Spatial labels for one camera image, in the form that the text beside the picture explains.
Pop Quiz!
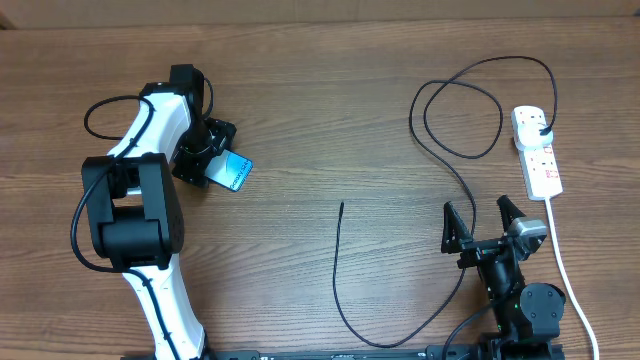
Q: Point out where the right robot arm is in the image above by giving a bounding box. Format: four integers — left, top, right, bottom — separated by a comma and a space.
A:
428, 195, 566, 359

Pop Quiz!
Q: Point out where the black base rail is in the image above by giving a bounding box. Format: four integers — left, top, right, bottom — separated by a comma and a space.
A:
199, 342, 566, 360

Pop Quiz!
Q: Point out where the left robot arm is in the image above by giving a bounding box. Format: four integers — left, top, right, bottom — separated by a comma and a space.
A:
70, 64, 236, 359

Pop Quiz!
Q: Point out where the white power strip cord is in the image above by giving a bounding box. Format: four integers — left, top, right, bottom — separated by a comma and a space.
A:
543, 197, 601, 360

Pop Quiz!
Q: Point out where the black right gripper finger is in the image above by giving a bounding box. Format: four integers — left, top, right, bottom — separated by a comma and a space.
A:
441, 202, 473, 252
496, 195, 525, 231

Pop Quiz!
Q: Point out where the blue Samsung Galaxy smartphone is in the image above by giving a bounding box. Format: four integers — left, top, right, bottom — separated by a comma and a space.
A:
205, 150, 253, 192

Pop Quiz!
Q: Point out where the white charger plug adapter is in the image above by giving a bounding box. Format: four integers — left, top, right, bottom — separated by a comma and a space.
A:
514, 123, 554, 151

